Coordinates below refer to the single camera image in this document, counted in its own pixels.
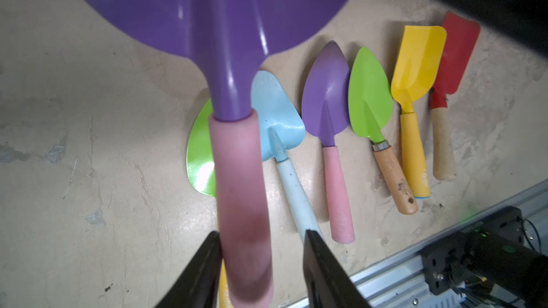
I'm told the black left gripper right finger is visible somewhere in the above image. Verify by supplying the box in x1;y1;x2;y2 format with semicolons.
303;230;370;308

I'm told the green pointed shovel wooden handle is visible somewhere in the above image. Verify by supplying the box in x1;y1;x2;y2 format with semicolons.
348;47;418;215

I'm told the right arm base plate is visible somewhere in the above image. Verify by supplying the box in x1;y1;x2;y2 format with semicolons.
420;206;523;296

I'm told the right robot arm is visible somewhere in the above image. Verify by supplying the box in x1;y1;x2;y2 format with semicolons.
461;231;547;307

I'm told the yellow square shovel yellow handle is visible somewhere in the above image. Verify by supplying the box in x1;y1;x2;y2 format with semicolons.
390;26;447;199

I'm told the light blue shovel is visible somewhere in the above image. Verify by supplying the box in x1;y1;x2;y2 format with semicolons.
251;71;322;242

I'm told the red shovel wooden handle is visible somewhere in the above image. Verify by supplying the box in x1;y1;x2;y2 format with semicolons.
430;11;481;181

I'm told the green shovel orange handle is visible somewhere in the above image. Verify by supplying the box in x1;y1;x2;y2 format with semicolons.
186;99;217;198

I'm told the purple pointed shovel pink handle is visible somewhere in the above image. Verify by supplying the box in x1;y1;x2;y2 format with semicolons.
85;0;348;307

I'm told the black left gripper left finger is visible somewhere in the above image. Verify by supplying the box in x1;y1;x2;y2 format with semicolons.
156;231;223;307

